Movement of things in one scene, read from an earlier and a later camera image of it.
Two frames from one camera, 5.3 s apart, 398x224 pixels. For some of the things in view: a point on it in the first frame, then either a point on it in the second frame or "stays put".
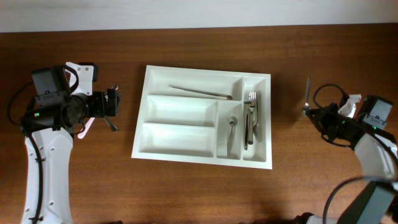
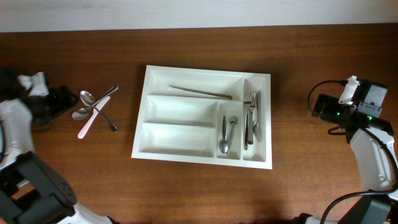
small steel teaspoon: x=232 y=121 stays put
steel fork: x=247 y=102 stays put
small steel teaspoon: x=307 y=103 to x=223 y=145
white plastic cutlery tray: x=205 y=116 stays put
